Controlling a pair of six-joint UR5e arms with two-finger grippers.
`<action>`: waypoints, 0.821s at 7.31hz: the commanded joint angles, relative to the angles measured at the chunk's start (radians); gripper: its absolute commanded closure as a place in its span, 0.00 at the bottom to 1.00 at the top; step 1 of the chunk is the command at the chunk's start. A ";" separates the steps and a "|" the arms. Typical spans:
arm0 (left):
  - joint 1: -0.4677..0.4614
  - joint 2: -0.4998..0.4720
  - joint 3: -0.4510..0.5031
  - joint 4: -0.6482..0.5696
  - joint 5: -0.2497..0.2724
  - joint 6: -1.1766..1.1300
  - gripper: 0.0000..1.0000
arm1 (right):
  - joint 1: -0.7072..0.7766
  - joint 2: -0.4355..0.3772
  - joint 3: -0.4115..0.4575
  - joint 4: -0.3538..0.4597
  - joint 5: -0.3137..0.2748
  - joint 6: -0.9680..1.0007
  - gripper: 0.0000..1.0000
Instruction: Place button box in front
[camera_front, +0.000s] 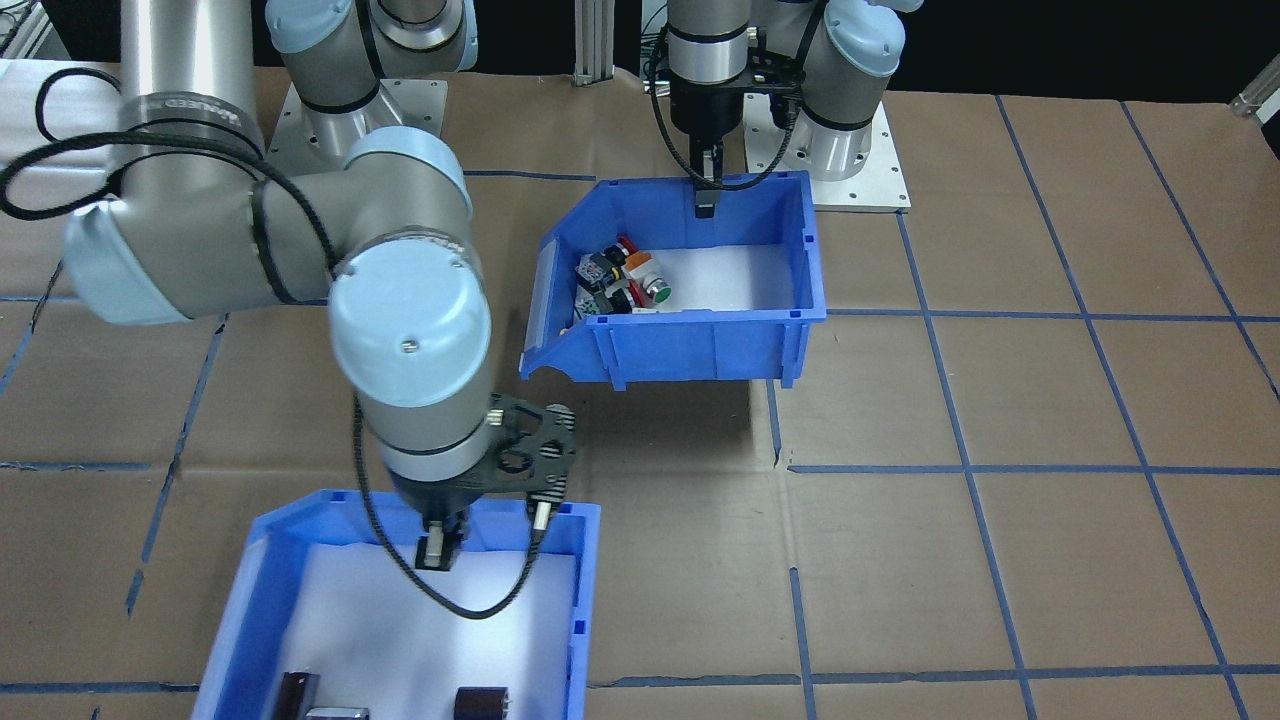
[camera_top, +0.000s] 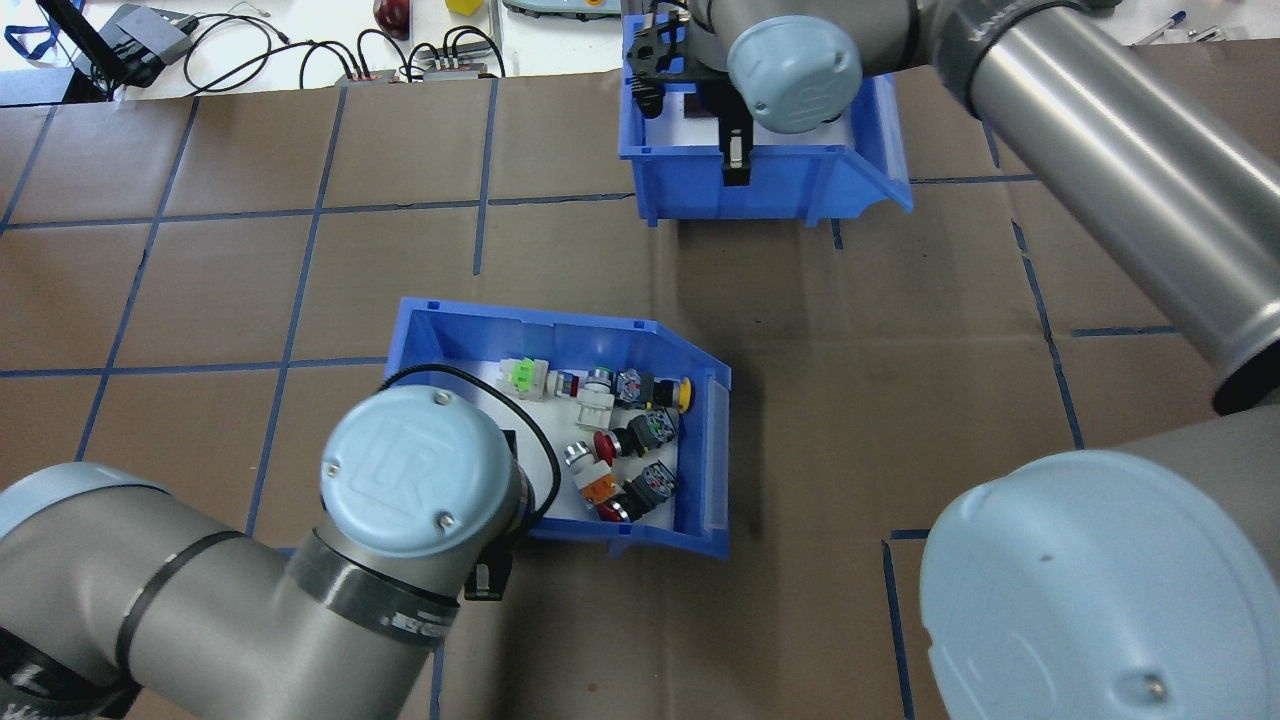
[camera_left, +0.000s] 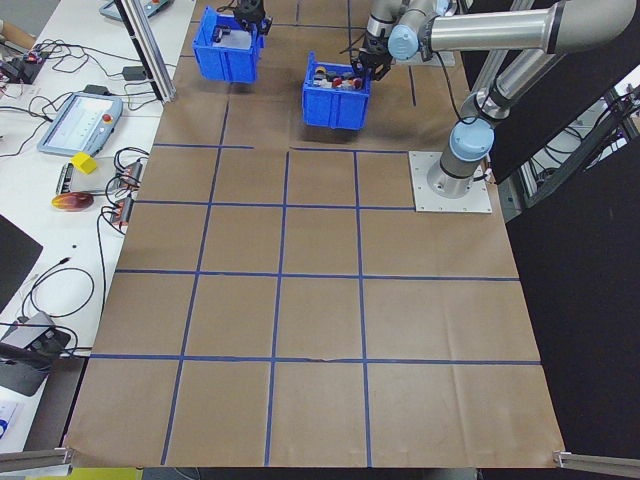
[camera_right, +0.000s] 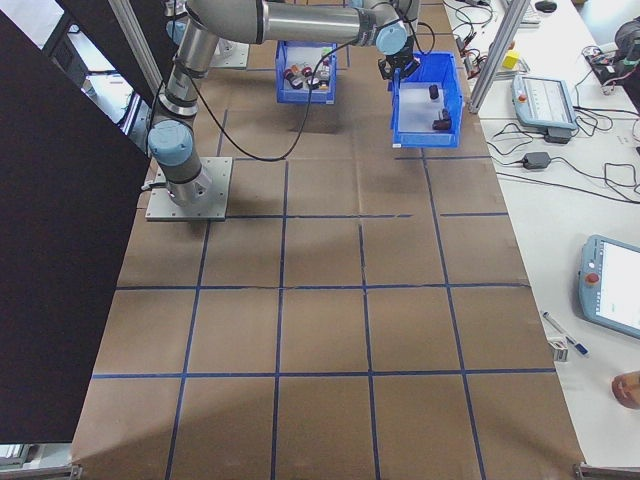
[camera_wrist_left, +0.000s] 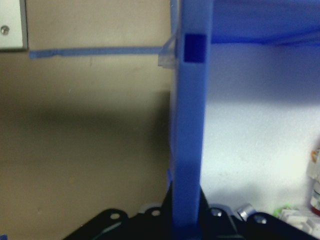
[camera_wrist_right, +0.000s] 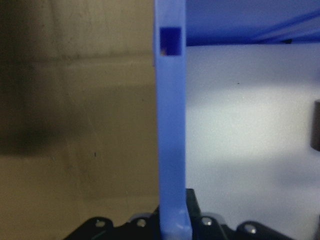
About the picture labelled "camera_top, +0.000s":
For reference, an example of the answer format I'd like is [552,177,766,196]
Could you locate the green pushbutton with white body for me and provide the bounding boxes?
[572,365,620,433]

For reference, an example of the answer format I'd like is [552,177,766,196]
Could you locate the dark red mushroom button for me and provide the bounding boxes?
[592,410,682,464]

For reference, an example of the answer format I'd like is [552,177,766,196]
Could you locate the yellow mushroom button black body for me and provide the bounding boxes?
[615,368,697,414]

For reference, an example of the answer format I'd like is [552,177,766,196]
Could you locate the red button with black body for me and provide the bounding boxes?
[597,462,680,527]

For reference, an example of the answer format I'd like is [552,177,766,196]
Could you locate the white paper liner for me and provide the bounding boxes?
[645,85,873,150]

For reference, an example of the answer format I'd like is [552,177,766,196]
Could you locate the silver button with orange body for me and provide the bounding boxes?
[563,440,620,507]

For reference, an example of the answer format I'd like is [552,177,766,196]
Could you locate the small parts in bin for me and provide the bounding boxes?
[440,355,701,528]

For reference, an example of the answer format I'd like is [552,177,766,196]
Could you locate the black monitor stand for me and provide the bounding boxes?
[35,0,129,102]

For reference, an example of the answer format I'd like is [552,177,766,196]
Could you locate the grey docking hub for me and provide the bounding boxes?
[100,5,199,70]

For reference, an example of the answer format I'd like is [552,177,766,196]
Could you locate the blue plastic parts bin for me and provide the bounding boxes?
[618,20,915,229]

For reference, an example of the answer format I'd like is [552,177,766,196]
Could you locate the blue plastic button bin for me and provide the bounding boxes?
[385,297,733,563]

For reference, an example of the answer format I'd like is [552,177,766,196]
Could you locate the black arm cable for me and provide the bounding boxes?
[380,364,561,533]

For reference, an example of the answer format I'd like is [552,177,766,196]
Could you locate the blue pen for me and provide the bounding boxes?
[1133,10,1189,46]

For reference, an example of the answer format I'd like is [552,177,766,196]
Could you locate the white switch with green button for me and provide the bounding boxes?
[500,358,550,402]

